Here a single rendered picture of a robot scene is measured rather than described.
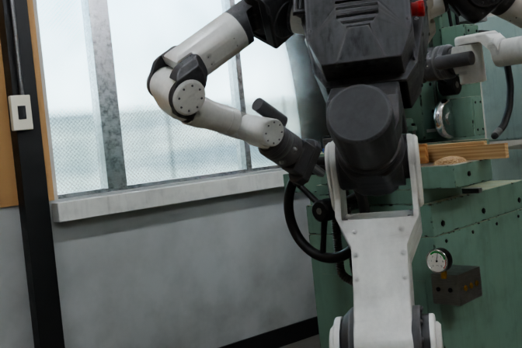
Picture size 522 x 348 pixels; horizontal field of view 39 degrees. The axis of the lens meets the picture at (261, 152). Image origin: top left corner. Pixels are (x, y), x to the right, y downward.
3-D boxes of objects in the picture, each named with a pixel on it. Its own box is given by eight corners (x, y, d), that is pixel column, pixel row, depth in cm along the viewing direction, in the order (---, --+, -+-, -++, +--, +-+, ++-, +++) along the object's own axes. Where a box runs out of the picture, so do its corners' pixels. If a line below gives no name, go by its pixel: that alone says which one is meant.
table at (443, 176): (262, 196, 224) (261, 177, 224) (325, 185, 246) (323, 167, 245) (437, 193, 182) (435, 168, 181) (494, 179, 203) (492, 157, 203)
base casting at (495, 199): (307, 234, 225) (304, 204, 225) (408, 207, 267) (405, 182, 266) (435, 237, 194) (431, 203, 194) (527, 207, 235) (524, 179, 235)
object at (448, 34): (444, 77, 225) (440, 28, 225) (459, 76, 232) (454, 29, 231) (470, 73, 219) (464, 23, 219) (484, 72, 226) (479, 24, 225)
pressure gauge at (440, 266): (427, 280, 189) (424, 248, 189) (435, 276, 192) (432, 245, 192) (449, 281, 185) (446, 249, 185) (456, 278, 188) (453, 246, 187)
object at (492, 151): (342, 167, 233) (341, 154, 233) (346, 166, 234) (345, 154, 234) (506, 158, 195) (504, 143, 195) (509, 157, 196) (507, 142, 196)
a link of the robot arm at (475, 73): (447, 44, 192) (488, 37, 184) (453, 85, 193) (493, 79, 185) (425, 46, 184) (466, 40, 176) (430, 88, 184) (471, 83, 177)
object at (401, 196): (310, 205, 223) (308, 192, 223) (351, 196, 238) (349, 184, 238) (423, 203, 196) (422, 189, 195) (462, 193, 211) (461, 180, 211)
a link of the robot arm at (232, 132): (272, 147, 173) (229, 134, 164) (248, 142, 180) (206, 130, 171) (279, 120, 173) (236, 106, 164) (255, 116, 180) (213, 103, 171)
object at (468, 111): (447, 138, 224) (443, 99, 224) (458, 137, 229) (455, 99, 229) (475, 136, 218) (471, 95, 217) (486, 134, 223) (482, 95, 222)
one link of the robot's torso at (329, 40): (455, 45, 125) (438, -114, 140) (265, 69, 134) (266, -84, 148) (459, 120, 152) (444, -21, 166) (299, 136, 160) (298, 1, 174)
